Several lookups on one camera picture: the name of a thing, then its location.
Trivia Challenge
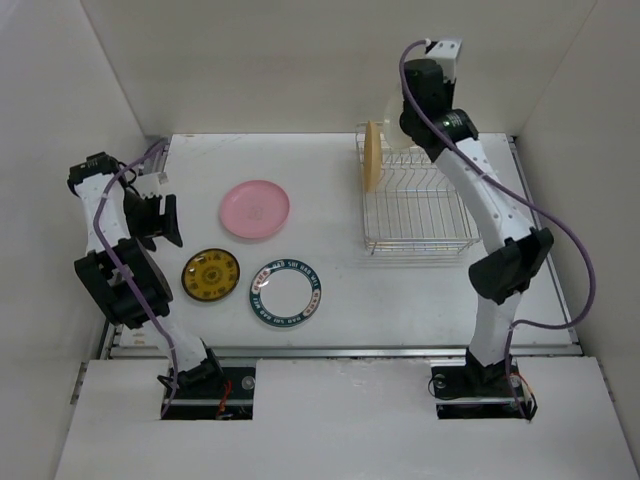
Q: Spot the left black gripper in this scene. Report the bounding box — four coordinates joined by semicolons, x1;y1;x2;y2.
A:
123;189;181;250

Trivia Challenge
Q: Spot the white plate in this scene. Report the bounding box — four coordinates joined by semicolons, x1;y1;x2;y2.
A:
383;90;414;150

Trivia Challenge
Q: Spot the brown gold plate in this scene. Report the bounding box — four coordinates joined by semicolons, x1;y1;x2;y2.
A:
181;248;241;303

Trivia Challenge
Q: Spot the tan yellow plate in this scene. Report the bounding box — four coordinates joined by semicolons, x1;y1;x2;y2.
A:
363;121;382;193

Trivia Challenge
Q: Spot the pink plastic plate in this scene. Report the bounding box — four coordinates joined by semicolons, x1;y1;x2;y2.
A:
219;180;291;240

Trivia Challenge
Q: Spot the blue rimmed grey plate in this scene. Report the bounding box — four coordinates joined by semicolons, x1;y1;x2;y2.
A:
249;258;323;329

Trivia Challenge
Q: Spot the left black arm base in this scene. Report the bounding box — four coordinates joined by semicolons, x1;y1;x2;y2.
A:
160;359;257;421

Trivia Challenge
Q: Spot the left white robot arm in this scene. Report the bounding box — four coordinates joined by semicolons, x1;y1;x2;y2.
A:
67;152;226;397

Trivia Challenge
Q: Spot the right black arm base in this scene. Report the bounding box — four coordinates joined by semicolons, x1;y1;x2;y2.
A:
428;364;538;421

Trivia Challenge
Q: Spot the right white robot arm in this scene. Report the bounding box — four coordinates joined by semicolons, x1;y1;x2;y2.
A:
399;58;554;394

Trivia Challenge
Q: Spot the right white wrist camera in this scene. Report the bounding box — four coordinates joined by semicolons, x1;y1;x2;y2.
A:
425;38;462;84

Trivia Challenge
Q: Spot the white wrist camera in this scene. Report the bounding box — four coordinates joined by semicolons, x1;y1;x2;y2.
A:
425;38;462;84
134;172;168;198

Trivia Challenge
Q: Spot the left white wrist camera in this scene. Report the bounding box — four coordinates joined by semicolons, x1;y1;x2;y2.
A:
134;172;168;198

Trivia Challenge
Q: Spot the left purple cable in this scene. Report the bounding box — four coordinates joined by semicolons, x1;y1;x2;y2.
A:
93;139;179;417

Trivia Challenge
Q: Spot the purple cable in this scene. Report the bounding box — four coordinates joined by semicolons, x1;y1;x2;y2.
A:
93;139;179;417
398;39;597;419

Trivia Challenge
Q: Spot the metal wire dish rack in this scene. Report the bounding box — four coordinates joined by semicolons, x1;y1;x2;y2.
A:
362;138;480;258

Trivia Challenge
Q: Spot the front aluminium rail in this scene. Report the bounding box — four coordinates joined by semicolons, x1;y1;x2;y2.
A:
97;343;583;360

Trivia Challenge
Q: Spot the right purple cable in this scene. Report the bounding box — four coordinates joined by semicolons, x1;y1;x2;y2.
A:
398;39;597;419

